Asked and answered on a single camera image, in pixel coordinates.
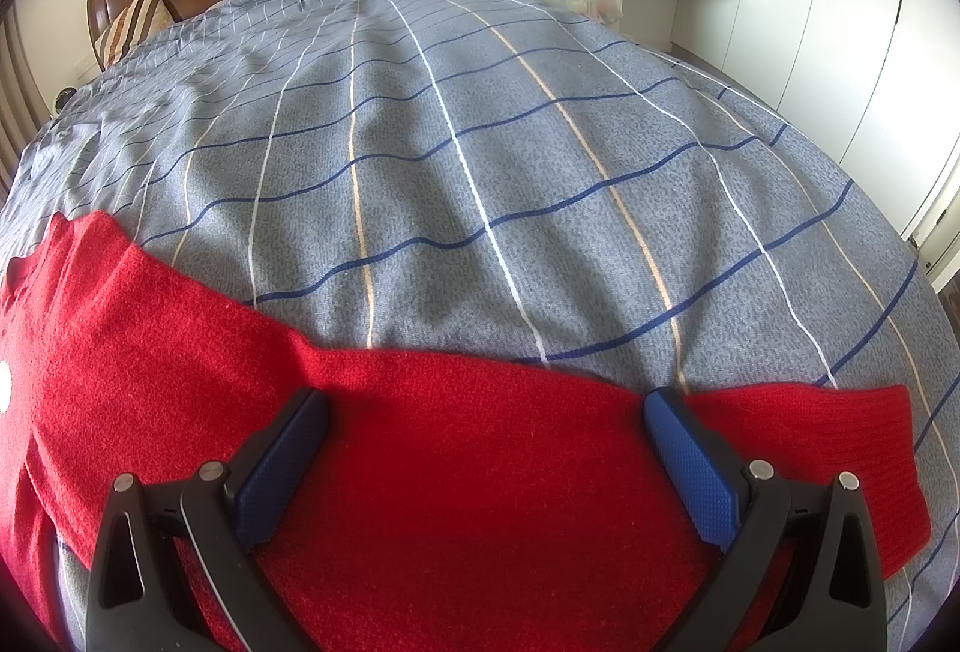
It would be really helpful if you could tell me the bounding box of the blue plaid duvet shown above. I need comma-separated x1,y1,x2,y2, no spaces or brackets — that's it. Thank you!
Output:
0,0,950,652

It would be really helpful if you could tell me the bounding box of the red knit sweater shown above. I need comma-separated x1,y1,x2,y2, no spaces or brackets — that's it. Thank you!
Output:
0,211,933,652

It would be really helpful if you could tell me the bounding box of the white wardrobe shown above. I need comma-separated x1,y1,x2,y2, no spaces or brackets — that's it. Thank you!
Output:
690,0,960,240

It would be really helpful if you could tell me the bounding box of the beige curtain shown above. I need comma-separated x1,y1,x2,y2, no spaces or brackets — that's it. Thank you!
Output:
0,7,53,203

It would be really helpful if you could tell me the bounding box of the brown striped pillow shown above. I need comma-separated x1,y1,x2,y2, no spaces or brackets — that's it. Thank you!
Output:
94,0,181,71

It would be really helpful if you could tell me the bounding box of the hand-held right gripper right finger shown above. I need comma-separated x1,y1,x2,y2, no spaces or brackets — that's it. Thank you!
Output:
643,385,888,652

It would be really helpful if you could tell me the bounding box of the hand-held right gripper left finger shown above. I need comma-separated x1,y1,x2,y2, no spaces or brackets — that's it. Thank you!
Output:
86,385,331,652

